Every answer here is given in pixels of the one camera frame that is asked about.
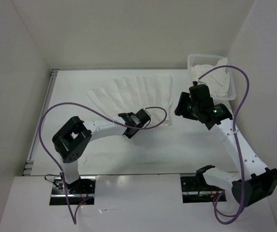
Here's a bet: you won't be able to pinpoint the white pleated skirt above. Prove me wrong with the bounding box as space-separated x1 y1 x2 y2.
87 74 173 126

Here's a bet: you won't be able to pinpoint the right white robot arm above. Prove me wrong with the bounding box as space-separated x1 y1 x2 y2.
175 85 277 207

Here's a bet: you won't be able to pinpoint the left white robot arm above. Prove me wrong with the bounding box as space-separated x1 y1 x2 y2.
52 109 151 193

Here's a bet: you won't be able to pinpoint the white skirts in basket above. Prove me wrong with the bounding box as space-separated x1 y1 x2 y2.
190 57 230 98

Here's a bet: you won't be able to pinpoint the white perforated plastic basket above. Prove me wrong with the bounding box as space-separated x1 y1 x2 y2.
188 54 236 101

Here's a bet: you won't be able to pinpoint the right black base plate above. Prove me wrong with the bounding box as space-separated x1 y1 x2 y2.
180 174 222 203

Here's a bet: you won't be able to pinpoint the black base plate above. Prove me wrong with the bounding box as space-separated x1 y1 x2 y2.
180 174 222 203
49 176 96 206

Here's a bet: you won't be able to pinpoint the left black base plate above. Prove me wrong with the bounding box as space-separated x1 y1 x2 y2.
49 176 96 206

